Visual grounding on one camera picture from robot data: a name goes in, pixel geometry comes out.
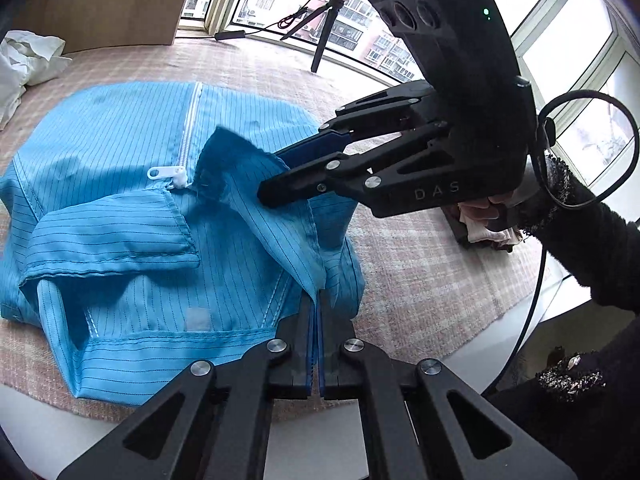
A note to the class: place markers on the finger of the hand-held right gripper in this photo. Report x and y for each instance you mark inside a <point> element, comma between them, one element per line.
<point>320,142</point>
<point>300,185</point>

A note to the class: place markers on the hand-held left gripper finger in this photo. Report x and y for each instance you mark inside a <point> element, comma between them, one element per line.
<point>311,355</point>
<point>323,365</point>

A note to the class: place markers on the blue striped work coat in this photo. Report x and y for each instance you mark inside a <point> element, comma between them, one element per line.
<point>125,185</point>

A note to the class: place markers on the person's right forearm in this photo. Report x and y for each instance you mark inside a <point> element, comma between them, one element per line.
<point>590,240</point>

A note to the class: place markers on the person's right hand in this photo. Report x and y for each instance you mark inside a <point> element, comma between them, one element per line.
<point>482,207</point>

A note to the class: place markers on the pink plaid cloth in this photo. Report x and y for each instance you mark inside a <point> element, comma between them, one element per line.
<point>425,285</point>

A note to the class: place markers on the folded beige garment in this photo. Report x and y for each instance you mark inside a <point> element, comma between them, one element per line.
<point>492,237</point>

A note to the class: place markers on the person's dark jacket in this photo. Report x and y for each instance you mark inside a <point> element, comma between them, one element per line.
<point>575,435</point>

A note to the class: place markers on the white garment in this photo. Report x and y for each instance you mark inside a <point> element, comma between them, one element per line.
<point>30,60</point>

